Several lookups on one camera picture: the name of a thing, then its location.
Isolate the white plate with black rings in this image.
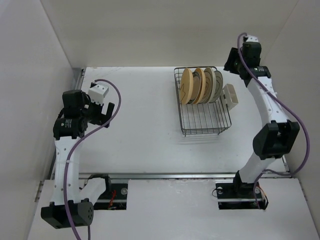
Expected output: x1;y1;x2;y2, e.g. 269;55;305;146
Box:
212;70;224;102

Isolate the cream plate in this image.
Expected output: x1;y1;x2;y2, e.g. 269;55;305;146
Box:
200;67;217;104

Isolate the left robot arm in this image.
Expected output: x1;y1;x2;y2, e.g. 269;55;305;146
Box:
40;85;115;229

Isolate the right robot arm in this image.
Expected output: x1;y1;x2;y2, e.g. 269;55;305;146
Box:
224;39;300;198

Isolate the white cutlery holder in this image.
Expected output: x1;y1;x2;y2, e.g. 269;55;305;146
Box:
221;83;239;111

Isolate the tan rimmed patterned plate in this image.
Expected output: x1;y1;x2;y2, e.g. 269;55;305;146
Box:
188;67;206;105

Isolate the tan wooden plate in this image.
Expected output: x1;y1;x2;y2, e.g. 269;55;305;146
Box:
179;68;194;105

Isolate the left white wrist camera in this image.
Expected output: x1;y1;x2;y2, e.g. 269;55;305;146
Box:
87;82;109;106

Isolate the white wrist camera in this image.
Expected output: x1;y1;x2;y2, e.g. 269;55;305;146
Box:
87;82;109;106
242;34;259;43

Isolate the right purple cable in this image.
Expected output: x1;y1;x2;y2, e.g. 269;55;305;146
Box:
236;32;311;210

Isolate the purple cable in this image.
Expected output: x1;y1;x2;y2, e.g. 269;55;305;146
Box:
63;78;123;240
236;32;311;210

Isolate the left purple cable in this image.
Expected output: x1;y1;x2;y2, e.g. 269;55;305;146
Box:
63;78;123;240

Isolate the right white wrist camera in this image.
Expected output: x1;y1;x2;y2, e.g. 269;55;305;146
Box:
242;34;259;43

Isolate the black wire dish rack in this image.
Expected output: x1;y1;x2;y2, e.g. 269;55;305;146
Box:
174;67;232;136

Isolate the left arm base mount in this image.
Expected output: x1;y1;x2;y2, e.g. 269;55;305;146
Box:
93;182;128;211

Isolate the aluminium front rail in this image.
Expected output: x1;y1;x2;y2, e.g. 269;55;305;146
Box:
51;172;293;180

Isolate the aluminium right rail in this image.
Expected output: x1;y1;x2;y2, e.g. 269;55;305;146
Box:
253;67;292;173

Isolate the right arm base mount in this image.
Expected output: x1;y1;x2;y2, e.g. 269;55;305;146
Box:
214;182;269;210

